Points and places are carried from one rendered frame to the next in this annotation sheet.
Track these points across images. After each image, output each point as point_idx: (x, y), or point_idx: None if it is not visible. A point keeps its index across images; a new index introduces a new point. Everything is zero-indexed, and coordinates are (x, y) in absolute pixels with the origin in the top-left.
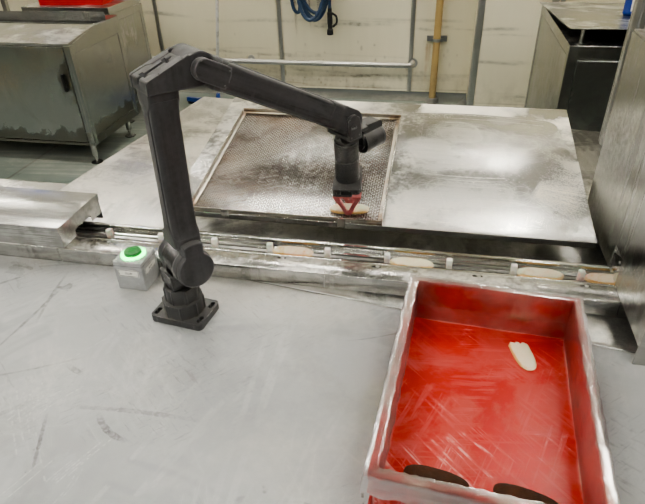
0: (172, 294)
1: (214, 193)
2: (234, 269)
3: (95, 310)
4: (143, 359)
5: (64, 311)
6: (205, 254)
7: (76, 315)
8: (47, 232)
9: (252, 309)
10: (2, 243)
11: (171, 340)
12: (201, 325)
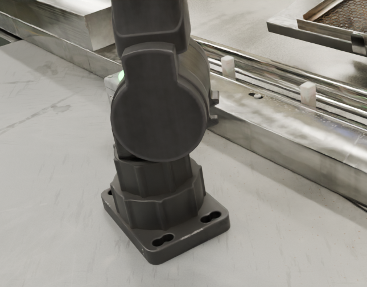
0: (116, 163)
1: (362, 7)
2: (307, 156)
3: (53, 155)
4: (16, 277)
5: (21, 142)
6: (181, 85)
7: (26, 154)
8: (75, 21)
9: (292, 263)
10: (45, 32)
11: (90, 261)
12: (156, 254)
